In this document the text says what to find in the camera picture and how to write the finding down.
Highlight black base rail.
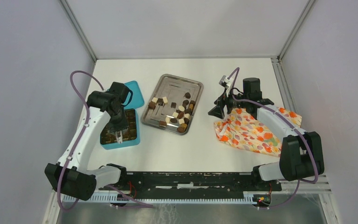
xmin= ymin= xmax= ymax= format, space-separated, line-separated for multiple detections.
xmin=113 ymin=171 xmax=282 ymax=199

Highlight pile of assorted chocolates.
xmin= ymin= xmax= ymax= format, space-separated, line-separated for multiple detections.
xmin=145 ymin=92 xmax=195 ymax=134

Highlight metal serving tongs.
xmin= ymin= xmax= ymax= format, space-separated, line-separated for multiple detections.
xmin=115 ymin=131 xmax=123 ymax=144

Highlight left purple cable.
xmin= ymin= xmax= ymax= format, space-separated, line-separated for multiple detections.
xmin=56 ymin=70 xmax=154 ymax=211

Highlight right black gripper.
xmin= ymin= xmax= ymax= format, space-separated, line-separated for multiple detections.
xmin=208 ymin=87 xmax=249 ymax=119

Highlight floral cloth bag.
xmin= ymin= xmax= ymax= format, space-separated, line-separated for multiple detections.
xmin=213 ymin=106 xmax=303 ymax=158

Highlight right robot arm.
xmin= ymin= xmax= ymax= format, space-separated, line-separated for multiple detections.
xmin=209 ymin=77 xmax=324 ymax=190

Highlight teal box lid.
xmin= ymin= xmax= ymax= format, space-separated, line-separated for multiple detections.
xmin=106 ymin=81 xmax=145 ymax=109

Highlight white slotted cable duct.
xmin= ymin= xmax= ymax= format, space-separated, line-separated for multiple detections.
xmin=62 ymin=191 xmax=260 ymax=205

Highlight silver metal tray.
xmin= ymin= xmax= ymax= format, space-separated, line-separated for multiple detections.
xmin=140 ymin=74 xmax=204 ymax=135

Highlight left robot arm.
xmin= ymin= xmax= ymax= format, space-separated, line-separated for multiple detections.
xmin=44 ymin=82 xmax=132 ymax=201

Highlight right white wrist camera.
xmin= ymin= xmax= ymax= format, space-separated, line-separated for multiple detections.
xmin=219 ymin=75 xmax=234 ymax=92

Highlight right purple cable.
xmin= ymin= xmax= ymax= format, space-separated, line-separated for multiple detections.
xmin=227 ymin=66 xmax=320 ymax=211

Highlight purple cable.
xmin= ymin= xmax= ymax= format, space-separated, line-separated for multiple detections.
xmin=227 ymin=66 xmax=320 ymax=211
xmin=56 ymin=70 xmax=154 ymax=211

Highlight teal chocolate box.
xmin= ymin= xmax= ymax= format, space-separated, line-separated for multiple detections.
xmin=100 ymin=108 xmax=140 ymax=150

